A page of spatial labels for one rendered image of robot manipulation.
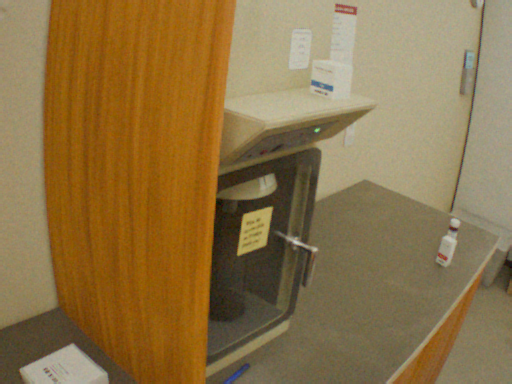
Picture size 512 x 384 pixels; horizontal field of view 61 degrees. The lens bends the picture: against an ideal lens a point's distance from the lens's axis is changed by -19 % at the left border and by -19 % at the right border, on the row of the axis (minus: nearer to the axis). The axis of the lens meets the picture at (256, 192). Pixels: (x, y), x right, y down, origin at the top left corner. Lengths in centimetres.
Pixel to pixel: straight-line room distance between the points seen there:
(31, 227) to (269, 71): 63
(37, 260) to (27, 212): 13
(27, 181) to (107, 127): 35
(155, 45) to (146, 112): 10
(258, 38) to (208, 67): 20
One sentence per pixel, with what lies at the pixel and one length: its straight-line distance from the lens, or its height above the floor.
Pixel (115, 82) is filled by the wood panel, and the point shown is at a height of 153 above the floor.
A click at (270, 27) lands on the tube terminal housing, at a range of 83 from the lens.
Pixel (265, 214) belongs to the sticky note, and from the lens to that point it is 93.
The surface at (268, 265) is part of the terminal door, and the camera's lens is 100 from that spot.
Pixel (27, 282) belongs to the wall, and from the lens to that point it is 122.
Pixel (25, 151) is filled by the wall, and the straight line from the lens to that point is 109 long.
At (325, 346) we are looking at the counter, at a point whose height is 94.
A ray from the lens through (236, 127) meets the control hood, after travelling 71.
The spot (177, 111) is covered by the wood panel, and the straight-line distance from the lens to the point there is 67.
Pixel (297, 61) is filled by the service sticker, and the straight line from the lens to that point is 90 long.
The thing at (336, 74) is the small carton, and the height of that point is 156.
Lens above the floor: 169
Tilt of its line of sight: 23 degrees down
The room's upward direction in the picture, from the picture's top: 6 degrees clockwise
